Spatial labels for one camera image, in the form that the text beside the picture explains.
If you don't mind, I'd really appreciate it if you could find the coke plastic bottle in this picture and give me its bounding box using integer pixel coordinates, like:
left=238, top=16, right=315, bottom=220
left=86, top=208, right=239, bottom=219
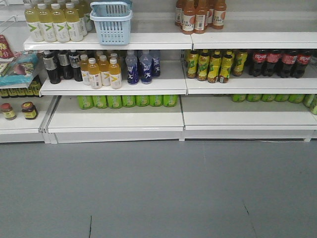
left=292, top=49, right=312, bottom=78
left=280, top=49, right=298, bottom=78

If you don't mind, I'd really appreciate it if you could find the white shelf board middle left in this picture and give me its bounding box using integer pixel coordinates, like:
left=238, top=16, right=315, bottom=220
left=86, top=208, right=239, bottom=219
left=40, top=78, right=187, bottom=96

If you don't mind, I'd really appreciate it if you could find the white shelf board upper right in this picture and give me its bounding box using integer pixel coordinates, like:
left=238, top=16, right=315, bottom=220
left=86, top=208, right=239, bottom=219
left=191, top=32, right=317, bottom=49

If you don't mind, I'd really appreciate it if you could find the pale green drink bottle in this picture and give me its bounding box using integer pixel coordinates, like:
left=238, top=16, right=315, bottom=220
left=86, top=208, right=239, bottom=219
left=51, top=3, right=70, bottom=43
left=65, top=2, right=84, bottom=42
left=37, top=3, right=57, bottom=43
left=24, top=3, right=44, bottom=42

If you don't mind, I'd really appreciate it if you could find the blue sports drink bottle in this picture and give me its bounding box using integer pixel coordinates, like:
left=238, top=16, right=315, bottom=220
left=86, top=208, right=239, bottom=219
left=140, top=50, right=152, bottom=84
left=125, top=50, right=139, bottom=85

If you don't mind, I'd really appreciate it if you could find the yellow lemon tea bottle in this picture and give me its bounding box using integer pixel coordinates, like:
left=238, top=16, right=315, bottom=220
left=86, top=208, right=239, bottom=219
left=207, top=50, right=221, bottom=83
left=218, top=50, right=233, bottom=83

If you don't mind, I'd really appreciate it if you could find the dark drink bottle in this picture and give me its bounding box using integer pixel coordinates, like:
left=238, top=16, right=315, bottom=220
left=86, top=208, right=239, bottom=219
left=43, top=50, right=61, bottom=84

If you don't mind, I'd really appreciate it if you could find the orange juice bottle white label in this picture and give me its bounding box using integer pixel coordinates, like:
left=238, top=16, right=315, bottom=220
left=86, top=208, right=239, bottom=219
left=109, top=58, right=122, bottom=89
left=88, top=58, right=102, bottom=89

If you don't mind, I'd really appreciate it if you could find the orange tea bottle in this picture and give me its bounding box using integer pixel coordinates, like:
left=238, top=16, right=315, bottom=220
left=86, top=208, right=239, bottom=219
left=194, top=0, right=207, bottom=34
left=182, top=0, right=196, bottom=35

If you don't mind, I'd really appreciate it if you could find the light blue plastic basket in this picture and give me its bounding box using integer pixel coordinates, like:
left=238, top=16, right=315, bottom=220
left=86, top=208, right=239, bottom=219
left=90, top=0, right=133, bottom=46

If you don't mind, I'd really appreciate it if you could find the sauce jar red lid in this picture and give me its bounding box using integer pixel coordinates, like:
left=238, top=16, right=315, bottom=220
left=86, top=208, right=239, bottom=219
left=21, top=102, right=38, bottom=120
left=0, top=103, right=16, bottom=120

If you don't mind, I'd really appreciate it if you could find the white shelf board upper left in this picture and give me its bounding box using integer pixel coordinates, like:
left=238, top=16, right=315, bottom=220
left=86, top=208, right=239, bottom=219
left=23, top=32, right=193, bottom=50

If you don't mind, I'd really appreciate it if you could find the orange tea bottle C100 label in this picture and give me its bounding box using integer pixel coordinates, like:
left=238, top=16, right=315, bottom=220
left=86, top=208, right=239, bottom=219
left=212, top=0, right=227, bottom=29

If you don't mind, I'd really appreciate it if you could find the orange tea bottle front left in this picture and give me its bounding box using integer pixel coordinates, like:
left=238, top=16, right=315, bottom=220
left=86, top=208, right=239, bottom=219
left=182, top=0, right=196, bottom=35

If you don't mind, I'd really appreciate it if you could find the orange tea bottle front right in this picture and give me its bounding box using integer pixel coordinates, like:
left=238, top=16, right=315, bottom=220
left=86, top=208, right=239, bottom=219
left=194, top=0, right=207, bottom=34

